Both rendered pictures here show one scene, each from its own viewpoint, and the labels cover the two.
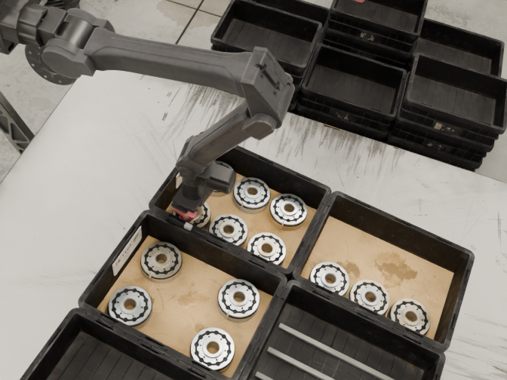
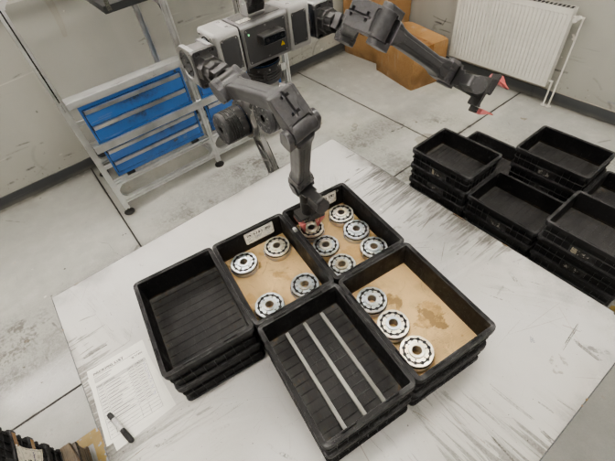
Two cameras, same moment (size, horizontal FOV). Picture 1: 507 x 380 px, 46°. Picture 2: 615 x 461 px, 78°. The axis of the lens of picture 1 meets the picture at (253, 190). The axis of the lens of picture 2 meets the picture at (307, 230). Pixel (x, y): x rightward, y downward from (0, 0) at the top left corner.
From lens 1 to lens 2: 70 cm
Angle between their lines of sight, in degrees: 31
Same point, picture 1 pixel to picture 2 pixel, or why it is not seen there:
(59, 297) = not seen: hidden behind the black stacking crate
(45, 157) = (270, 184)
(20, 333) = not seen: hidden behind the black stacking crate
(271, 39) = (462, 160)
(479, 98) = not seen: outside the picture
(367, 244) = (419, 291)
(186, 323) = (268, 287)
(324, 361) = (335, 349)
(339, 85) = (506, 204)
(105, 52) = (230, 85)
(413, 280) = (441, 329)
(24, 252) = (229, 225)
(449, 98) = (600, 234)
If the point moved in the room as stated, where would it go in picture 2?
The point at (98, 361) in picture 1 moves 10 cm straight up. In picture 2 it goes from (212, 284) to (204, 269)
